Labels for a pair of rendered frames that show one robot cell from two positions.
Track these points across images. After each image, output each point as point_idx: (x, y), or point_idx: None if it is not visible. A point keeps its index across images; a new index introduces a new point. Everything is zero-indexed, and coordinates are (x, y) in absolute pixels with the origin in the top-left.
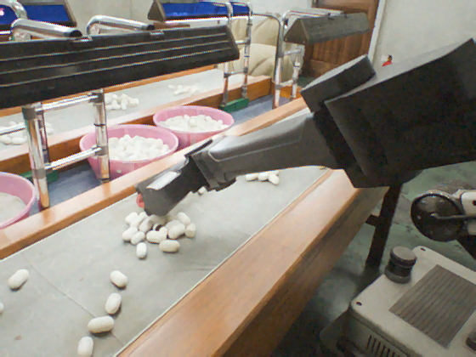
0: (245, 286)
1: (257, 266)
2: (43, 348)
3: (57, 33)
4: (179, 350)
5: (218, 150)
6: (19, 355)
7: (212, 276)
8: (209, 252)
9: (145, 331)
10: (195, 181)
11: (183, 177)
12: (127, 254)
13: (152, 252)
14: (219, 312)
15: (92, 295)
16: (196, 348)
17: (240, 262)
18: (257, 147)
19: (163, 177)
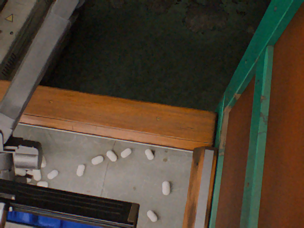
0: (59, 101)
1: (40, 102)
2: (133, 172)
3: (6, 219)
4: (111, 111)
5: (20, 108)
6: (141, 179)
7: (58, 121)
8: (33, 138)
9: (104, 135)
10: (16, 140)
11: (20, 144)
12: (57, 182)
13: (49, 169)
14: (82, 105)
15: (95, 177)
16: (106, 105)
17: (41, 111)
18: (48, 63)
19: (23, 159)
